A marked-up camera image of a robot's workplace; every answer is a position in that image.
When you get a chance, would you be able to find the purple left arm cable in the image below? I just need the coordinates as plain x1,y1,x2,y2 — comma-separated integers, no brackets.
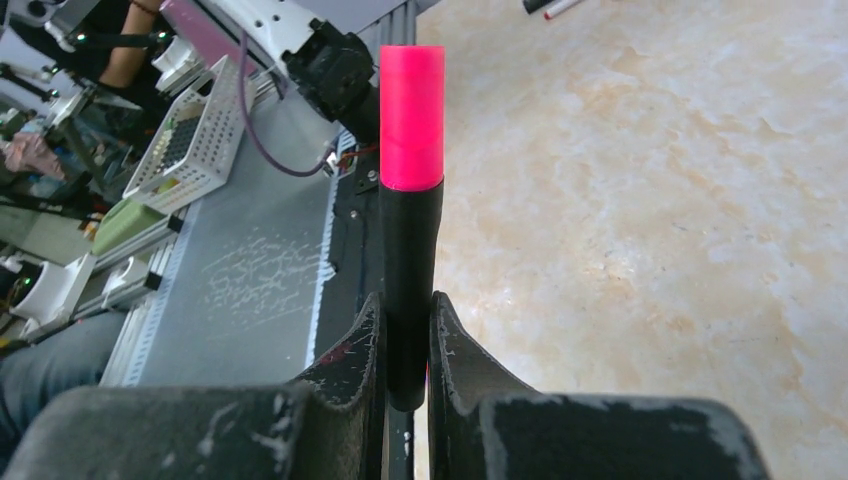
237,29,342,179

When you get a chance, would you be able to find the red white thin pen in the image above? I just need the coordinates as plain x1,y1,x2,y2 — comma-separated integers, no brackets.
543,0,583,21

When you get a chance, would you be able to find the person in background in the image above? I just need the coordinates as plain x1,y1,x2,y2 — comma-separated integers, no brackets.
1,0,170,465

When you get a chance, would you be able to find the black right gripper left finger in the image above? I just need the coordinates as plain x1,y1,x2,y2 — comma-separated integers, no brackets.
5,293,387,479

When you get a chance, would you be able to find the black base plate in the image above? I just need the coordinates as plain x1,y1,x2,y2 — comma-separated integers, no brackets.
305,130,383,366

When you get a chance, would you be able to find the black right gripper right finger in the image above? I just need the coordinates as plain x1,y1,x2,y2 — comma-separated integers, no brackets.
428,292,770,479

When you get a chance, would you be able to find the black blue marker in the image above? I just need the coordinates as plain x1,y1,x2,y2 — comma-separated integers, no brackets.
522,0,553,15

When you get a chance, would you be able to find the white perforated basket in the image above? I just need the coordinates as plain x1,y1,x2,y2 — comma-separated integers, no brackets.
123,57,256,214

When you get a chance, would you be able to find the pink black highlighter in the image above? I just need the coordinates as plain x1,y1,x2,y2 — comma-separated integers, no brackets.
379,45,445,412

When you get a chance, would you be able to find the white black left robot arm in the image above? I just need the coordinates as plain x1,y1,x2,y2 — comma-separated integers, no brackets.
198,1,380,144

